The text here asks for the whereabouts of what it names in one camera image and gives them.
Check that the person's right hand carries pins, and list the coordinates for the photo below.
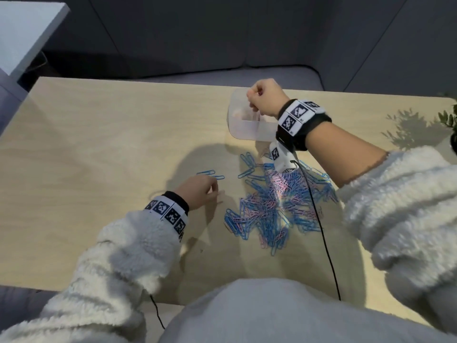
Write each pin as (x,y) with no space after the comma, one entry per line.
(269,98)

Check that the person's left hand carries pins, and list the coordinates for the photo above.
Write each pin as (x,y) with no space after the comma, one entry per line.
(198,191)

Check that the single blue paper clip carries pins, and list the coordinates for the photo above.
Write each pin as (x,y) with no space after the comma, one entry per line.
(205,171)
(218,177)

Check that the clear divided plastic container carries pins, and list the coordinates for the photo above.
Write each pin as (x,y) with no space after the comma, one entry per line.
(246,130)

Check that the pile of blue pink paperclips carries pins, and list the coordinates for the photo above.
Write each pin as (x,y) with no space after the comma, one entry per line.
(264,217)

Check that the person's right forearm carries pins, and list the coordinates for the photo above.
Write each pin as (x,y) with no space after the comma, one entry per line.
(342,150)

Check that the person's left forearm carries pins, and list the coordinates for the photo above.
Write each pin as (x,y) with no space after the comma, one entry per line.
(118,267)

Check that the person's white fleece torso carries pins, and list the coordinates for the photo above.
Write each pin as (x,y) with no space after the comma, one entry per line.
(271,314)

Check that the right marker-printed wristband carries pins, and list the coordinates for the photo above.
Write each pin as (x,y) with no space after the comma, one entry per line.
(298,119)

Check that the marker-printed wristband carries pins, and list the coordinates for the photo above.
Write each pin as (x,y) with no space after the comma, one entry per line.
(166,210)
(298,119)

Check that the left marker-printed wristband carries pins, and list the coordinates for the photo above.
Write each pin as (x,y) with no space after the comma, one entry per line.
(166,210)

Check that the grey bench seat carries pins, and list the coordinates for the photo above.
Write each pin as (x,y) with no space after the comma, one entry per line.
(21,307)
(232,78)

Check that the green plant in white pot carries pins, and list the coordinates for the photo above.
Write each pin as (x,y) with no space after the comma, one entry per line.
(451,119)

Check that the grey booth side panel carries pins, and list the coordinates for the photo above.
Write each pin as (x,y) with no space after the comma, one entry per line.
(9,103)

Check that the white side desk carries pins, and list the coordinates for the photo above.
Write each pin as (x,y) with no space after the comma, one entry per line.
(25,35)

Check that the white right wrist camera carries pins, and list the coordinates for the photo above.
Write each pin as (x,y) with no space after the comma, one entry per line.
(282,158)

